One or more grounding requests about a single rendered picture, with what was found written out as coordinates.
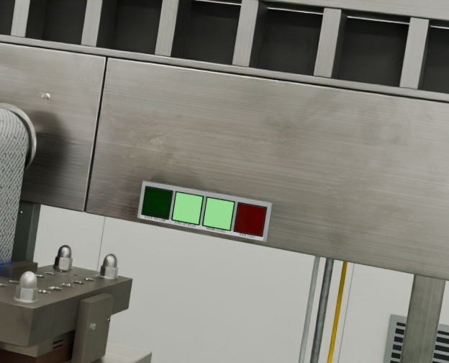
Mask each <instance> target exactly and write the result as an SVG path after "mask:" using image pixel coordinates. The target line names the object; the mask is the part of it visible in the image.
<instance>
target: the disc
mask: <svg viewBox="0 0 449 363"><path fill-rule="evenodd" d="M0 109H6V110H8V111H10V112H12V113H13V114H15V115H16V116H17V117H18V118H19V119H20V121H21V122H22V124H23V125H24V128H25V131H26V134H27V152H26V157H25V162H24V172H25V171H26V170H27V169H28V168H29V166H30V164H31V163H32V160H33V158H34V156H35V151H36V146H37V139H36V134H35V129H34V127H33V124H32V122H31V120H30V119H29V118H28V116H27V115H26V114H25V113H24V112H23V111H22V110H21V109H20V108H18V107H15V106H14V105H11V104H6V103H0Z"/></svg>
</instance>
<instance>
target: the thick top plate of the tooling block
mask: <svg viewBox="0 0 449 363"><path fill-rule="evenodd" d="M53 265H54V264H51V265H47V266H41V267H38V268H37V272H35V273H34V274H35V276H36V278H37V288H38V293H37V302H35V303H26V302H18V301H16V300H14V297H15V292H16V287H17V286H18V285H19V280H20V277H21V276H18V277H12V278H8V277H3V276H0V341H3V342H6V343H9V344H15V345H18V346H24V347H30V346H33V345H35V344H38V343H41V342H43V341H47V340H48V339H52V338H54V337H56V336H59V335H62V334H64V333H67V332H69V331H72V330H75V329H76V324H77V319H78V310H79V305H80V300H83V299H86V298H88V297H93V296H95V295H99V294H101V293H104V292H105V293H108V294H112V295H114V300H113V306H112V314H111V315H114V314H116V313H119V312H122V311H124V310H127V309H128V308H129V303H130V294H131V289H132V280H133V278H129V277H123V276H119V275H117V276H118V279H105V278H101V277H99V274H100V272H98V271H94V270H90V269H84V268H80V267H76V266H72V269H71V270H64V269H56V268H54V267H53Z"/></svg>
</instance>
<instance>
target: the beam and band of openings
mask: <svg viewBox="0 0 449 363"><path fill-rule="evenodd" d="M211 1H215V2H211ZM217 2H222V3H217ZM224 3H228V4H224ZM237 4H241V5H237ZM269 8H273V9H269ZM282 9H285V10H282ZM287 10H292V11H287ZM294 11H298V12H294ZM307 12H311V13H307ZM313 13H318V14H313ZM351 17H356V18H351ZM358 18H362V19H358ZM370 19H374V20H370ZM377 20H381V21H377ZM383 21H388V22H383ZM396 22H401V23H396ZM402 23H406V24H402ZM441 27H445V28H441ZM446 28H449V0H203V1H199V0H0V42H3V43H9V44H15V45H25V46H30V47H36V48H46V49H52V50H62V51H68V52H73V53H83V54H89V55H99V56H105V57H108V58H121V59H126V60H132V61H142V62H148V63H158V64H163V65H170V66H179V67H185V68H195V69H201V70H207V71H216V72H223V73H233V74H238V75H244V76H254V77H260V78H265V79H275V80H281V81H291V82H297V83H303V84H313V85H318V86H328V87H334V88H340V89H350V90H356V91H366V92H371V93H377V94H387V95H393V96H398V97H409V98H415V99H424V100H430V101H436V102H446V103H449V29H446Z"/></svg>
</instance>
